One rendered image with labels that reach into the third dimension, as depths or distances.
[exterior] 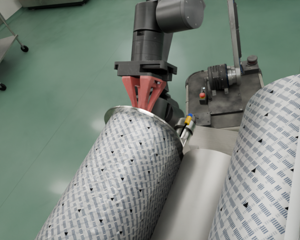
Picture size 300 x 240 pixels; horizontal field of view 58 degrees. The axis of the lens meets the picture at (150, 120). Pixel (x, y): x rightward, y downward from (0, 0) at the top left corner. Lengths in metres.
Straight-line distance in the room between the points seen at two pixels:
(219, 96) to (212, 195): 1.52
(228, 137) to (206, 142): 0.07
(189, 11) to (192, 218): 0.31
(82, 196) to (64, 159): 2.01
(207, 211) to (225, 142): 0.48
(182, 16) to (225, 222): 0.32
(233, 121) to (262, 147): 1.52
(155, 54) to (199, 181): 0.23
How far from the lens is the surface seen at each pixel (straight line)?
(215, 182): 0.41
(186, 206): 0.40
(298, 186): 0.18
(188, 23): 0.45
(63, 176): 2.27
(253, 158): 0.24
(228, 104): 1.83
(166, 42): 0.79
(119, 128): 0.41
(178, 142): 0.44
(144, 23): 0.50
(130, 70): 0.48
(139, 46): 0.49
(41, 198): 2.28
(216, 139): 0.87
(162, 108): 0.61
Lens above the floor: 1.60
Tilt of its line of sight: 45 degrees down
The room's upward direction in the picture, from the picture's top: 25 degrees counter-clockwise
